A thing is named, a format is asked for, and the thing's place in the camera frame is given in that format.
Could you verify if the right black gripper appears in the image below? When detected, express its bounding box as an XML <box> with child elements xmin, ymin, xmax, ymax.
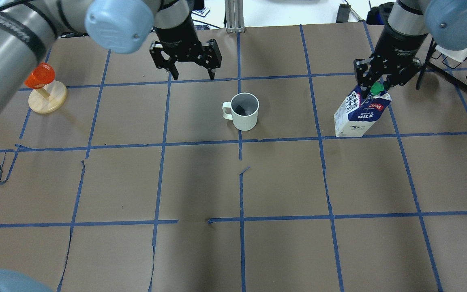
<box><xmin>353</xmin><ymin>26</ymin><xmax>422</xmax><ymax>99</ymax></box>

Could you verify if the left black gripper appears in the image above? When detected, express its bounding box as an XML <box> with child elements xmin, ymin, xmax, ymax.
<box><xmin>149</xmin><ymin>24</ymin><xmax>223</xmax><ymax>81</ymax></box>

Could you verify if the blue white milk carton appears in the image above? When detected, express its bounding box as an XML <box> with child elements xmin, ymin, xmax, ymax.
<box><xmin>333</xmin><ymin>82</ymin><xmax>392</xmax><ymax>138</ymax></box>

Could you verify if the white grey-lined mug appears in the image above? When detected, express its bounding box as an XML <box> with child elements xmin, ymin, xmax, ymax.
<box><xmin>222</xmin><ymin>92</ymin><xmax>260</xmax><ymax>131</ymax></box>

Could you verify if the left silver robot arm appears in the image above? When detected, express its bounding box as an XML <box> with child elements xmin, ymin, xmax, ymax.
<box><xmin>0</xmin><ymin>0</ymin><xmax>222</xmax><ymax>113</ymax></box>

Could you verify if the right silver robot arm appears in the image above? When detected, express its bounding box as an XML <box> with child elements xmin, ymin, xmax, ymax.
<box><xmin>353</xmin><ymin>0</ymin><xmax>467</xmax><ymax>94</ymax></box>

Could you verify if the small remote control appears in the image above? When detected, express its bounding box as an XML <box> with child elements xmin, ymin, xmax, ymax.
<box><xmin>192</xmin><ymin>7</ymin><xmax>211</xmax><ymax>18</ymax></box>

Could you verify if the black power brick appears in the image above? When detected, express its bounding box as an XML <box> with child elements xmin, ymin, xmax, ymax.
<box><xmin>335</xmin><ymin>3</ymin><xmax>351</xmax><ymax>23</ymax></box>

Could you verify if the orange mug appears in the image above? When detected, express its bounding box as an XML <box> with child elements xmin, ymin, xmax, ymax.
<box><xmin>24</xmin><ymin>62</ymin><xmax>56</xmax><ymax>89</ymax></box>

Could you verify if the aluminium frame post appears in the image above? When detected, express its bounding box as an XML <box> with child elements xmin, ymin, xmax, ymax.
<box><xmin>225</xmin><ymin>0</ymin><xmax>245</xmax><ymax>33</ymax></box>

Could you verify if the black wire mug rack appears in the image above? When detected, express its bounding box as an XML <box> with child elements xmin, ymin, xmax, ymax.
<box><xmin>416</xmin><ymin>38</ymin><xmax>467</xmax><ymax>91</ymax></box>

